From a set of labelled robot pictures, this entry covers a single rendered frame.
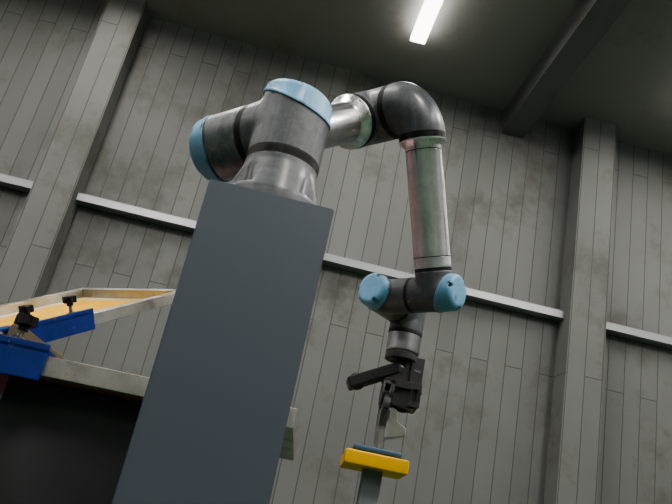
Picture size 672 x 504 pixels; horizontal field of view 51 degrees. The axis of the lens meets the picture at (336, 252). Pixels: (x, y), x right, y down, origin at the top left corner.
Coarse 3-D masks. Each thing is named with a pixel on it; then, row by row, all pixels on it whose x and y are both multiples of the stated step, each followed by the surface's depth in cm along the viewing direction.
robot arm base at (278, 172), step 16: (256, 144) 108; (272, 144) 106; (256, 160) 106; (272, 160) 105; (288, 160) 106; (304, 160) 107; (240, 176) 106; (256, 176) 103; (272, 176) 103; (288, 176) 104; (304, 176) 106; (272, 192) 101; (288, 192) 102; (304, 192) 106
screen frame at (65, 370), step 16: (48, 368) 134; (64, 368) 134; (80, 368) 134; (96, 368) 134; (80, 384) 134; (96, 384) 133; (112, 384) 133; (128, 384) 133; (144, 384) 134; (288, 416) 133; (288, 432) 138; (288, 448) 162
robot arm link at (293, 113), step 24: (264, 96) 113; (288, 96) 110; (312, 96) 111; (240, 120) 114; (264, 120) 109; (288, 120) 108; (312, 120) 109; (240, 144) 114; (288, 144) 106; (312, 144) 109
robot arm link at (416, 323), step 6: (408, 318) 155; (414, 318) 155; (420, 318) 156; (390, 324) 158; (396, 324) 156; (402, 324) 155; (408, 324) 155; (414, 324) 155; (420, 324) 156; (390, 330) 157; (396, 330) 155; (402, 330) 154; (408, 330) 154; (414, 330) 155; (420, 330) 156; (420, 336) 156
